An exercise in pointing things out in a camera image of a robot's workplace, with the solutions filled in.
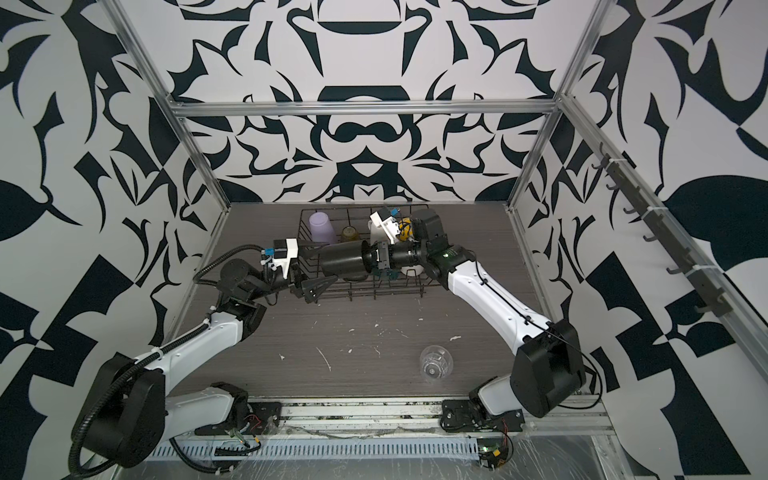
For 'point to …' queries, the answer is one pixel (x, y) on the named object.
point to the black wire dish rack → (354, 224)
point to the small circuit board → (492, 452)
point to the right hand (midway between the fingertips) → (357, 261)
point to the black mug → (350, 260)
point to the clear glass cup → (436, 362)
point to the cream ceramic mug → (377, 233)
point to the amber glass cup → (350, 233)
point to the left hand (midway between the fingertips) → (333, 253)
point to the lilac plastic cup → (322, 229)
